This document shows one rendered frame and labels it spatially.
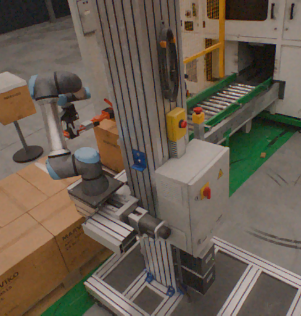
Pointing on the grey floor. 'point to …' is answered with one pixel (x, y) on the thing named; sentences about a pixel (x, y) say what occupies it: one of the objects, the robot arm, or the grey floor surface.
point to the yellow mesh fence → (215, 43)
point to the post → (198, 126)
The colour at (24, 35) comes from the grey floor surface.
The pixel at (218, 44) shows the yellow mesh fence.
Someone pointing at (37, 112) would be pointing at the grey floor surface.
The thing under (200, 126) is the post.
